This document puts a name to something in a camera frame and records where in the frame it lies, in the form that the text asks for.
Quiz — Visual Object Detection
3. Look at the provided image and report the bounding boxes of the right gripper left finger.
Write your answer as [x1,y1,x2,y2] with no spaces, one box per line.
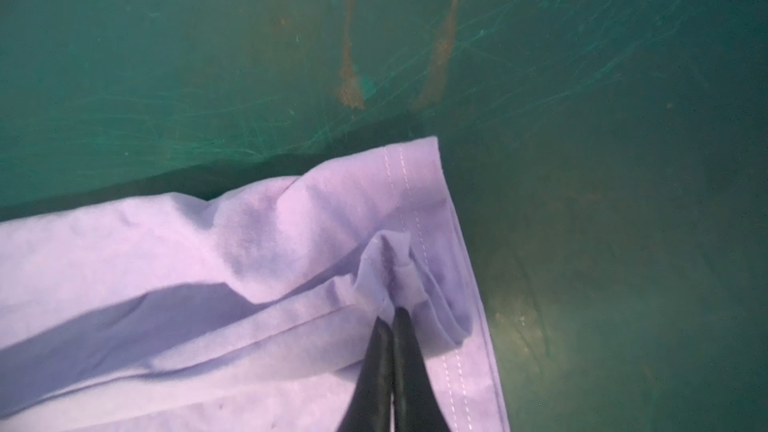
[337,318,394,432]

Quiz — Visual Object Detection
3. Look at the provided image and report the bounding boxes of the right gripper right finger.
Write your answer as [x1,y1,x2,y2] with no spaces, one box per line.
[393,307,450,432]

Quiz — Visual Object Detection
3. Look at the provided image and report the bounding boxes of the purple t shirt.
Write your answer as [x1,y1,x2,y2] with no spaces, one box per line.
[1,137,510,431]

